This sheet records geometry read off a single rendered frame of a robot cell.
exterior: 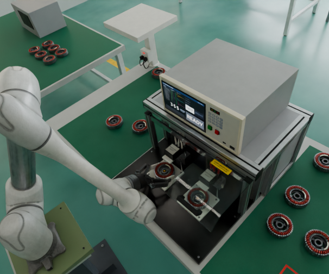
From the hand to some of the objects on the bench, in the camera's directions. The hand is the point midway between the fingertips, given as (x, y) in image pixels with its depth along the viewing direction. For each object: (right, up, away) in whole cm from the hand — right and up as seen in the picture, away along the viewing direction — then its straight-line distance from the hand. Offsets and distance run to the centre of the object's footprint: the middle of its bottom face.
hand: (163, 171), depth 149 cm
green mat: (-19, +35, +42) cm, 58 cm away
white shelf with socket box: (-11, +68, +70) cm, 98 cm away
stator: (0, -1, +2) cm, 2 cm away
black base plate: (+10, -8, -2) cm, 13 cm away
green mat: (+70, -28, -28) cm, 80 cm away
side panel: (+60, -2, -4) cm, 60 cm away
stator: (+53, -23, -21) cm, 62 cm away
